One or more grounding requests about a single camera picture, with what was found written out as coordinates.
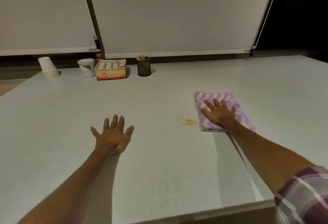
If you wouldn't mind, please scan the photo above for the person's left hand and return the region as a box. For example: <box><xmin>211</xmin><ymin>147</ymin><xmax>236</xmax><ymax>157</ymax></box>
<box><xmin>90</xmin><ymin>114</ymin><xmax>135</xmax><ymax>156</ymax></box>

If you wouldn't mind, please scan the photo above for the person's right hand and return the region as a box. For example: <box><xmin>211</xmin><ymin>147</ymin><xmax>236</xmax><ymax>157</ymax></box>
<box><xmin>200</xmin><ymin>98</ymin><xmax>237</xmax><ymax>129</ymax></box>

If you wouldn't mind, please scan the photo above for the purple white chevron cloth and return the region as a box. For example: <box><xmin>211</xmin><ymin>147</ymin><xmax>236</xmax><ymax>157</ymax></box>
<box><xmin>194</xmin><ymin>91</ymin><xmax>256</xmax><ymax>133</ymax></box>

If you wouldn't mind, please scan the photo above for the person's left forearm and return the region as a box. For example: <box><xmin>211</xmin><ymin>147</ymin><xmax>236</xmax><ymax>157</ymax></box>
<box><xmin>18</xmin><ymin>149</ymin><xmax>121</xmax><ymax>224</ymax></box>

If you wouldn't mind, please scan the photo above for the person's right forearm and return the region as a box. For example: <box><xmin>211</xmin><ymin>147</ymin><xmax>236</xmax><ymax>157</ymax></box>
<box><xmin>225</xmin><ymin>123</ymin><xmax>317</xmax><ymax>195</ymax></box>

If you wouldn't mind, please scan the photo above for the orange cardboard tea box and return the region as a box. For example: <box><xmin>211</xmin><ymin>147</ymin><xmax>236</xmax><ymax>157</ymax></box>
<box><xmin>94</xmin><ymin>59</ymin><xmax>127</xmax><ymax>81</ymax></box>

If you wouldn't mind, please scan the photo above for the row of white tea sachets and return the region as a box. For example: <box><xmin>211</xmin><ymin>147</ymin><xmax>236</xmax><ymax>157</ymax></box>
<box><xmin>96</xmin><ymin>60</ymin><xmax>126</xmax><ymax>69</ymax></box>

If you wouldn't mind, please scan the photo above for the white plastic jar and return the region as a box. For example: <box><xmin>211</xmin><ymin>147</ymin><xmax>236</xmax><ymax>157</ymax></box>
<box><xmin>77</xmin><ymin>58</ymin><xmax>96</xmax><ymax>78</ymax></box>

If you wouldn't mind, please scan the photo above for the black mesh holder cup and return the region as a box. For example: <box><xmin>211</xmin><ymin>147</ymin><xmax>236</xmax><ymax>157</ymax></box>
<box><xmin>136</xmin><ymin>57</ymin><xmax>151</xmax><ymax>77</ymax></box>

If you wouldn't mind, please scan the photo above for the stack of white paper cups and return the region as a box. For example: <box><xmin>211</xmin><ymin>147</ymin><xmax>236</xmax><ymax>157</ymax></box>
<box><xmin>38</xmin><ymin>56</ymin><xmax>60</xmax><ymax>79</ymax></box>

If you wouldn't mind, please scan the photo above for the wide grey roller blind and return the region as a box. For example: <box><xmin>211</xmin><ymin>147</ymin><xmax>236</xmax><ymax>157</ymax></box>
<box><xmin>85</xmin><ymin>0</ymin><xmax>278</xmax><ymax>59</ymax></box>

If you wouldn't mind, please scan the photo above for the plaid right shirt sleeve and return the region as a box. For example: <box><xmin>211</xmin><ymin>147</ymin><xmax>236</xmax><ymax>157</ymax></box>
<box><xmin>274</xmin><ymin>165</ymin><xmax>328</xmax><ymax>224</ymax></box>

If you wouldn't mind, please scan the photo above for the dark window sill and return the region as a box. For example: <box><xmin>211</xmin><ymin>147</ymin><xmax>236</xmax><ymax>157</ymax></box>
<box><xmin>0</xmin><ymin>50</ymin><xmax>328</xmax><ymax>80</ymax></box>

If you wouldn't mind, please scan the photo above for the dark window pane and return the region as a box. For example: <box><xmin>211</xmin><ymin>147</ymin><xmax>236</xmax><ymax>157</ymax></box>
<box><xmin>256</xmin><ymin>0</ymin><xmax>328</xmax><ymax>52</ymax></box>

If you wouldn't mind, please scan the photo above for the narrow grey roller blind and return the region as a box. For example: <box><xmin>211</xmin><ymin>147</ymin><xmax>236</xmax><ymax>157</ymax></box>
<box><xmin>0</xmin><ymin>0</ymin><xmax>101</xmax><ymax>56</ymax></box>

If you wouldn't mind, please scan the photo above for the white bead chain cord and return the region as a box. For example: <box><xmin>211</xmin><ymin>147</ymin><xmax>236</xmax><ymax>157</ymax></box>
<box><xmin>252</xmin><ymin>0</ymin><xmax>282</xmax><ymax>50</ymax></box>

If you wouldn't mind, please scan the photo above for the dark window frame post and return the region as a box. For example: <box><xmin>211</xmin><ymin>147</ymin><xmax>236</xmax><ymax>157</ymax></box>
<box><xmin>79</xmin><ymin>0</ymin><xmax>106</xmax><ymax>58</ymax></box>

